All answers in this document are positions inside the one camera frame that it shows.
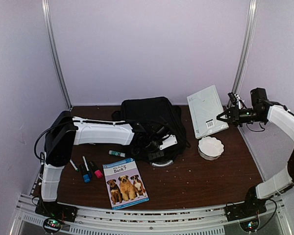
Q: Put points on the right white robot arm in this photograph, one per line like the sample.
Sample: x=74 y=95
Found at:
x=281 y=121

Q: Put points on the white fluted ceramic bowl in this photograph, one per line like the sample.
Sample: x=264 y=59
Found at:
x=210 y=148

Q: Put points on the black blue highlighter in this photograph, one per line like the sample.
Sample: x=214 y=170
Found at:
x=84 y=173

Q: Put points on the green white glue stick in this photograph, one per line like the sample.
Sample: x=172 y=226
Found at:
x=116 y=153

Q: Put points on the dog picture book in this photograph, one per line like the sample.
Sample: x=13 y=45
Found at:
x=124 y=184

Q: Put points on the right aluminium frame post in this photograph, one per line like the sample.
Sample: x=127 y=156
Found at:
x=247 y=42

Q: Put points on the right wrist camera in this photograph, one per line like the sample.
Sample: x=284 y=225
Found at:
x=259 y=99

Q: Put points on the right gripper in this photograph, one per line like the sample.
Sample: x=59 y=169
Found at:
x=233 y=111

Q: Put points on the pale green book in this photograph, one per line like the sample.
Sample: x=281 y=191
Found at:
x=204 y=107

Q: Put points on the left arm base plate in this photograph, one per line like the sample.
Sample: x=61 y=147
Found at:
x=57 y=211

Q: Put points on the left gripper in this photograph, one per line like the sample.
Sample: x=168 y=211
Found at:
x=152 y=156

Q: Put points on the green tipped white marker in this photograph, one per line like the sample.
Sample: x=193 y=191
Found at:
x=74 y=166

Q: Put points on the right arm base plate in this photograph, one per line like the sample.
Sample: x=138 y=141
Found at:
x=243 y=210

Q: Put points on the left aluminium frame post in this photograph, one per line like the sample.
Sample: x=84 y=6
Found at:
x=54 y=52

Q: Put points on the black student backpack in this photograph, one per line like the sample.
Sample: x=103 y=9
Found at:
x=152 y=118

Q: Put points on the aluminium frame post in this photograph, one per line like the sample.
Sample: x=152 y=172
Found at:
x=54 y=52
x=247 y=42

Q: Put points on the blue tipped white marker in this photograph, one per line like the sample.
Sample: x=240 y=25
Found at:
x=87 y=168

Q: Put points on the black pink highlighter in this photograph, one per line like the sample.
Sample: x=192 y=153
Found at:
x=95 y=169

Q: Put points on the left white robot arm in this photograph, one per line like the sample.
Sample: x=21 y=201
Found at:
x=68 y=131

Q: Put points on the front aluminium rail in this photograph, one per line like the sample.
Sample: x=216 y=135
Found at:
x=197 y=221

